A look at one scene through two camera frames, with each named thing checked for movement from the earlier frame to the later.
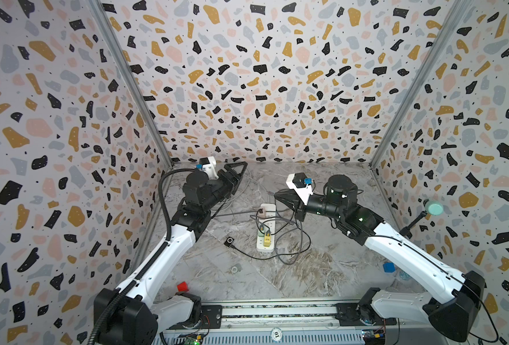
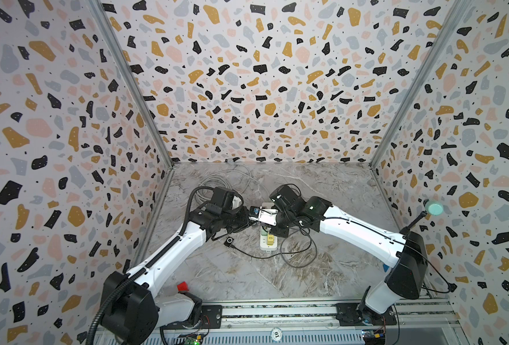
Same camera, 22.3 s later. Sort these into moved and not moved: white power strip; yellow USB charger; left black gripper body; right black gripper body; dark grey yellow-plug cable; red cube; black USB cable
Moved: dark grey yellow-plug cable; right black gripper body; left black gripper body
Not moved: red cube; yellow USB charger; white power strip; black USB cable
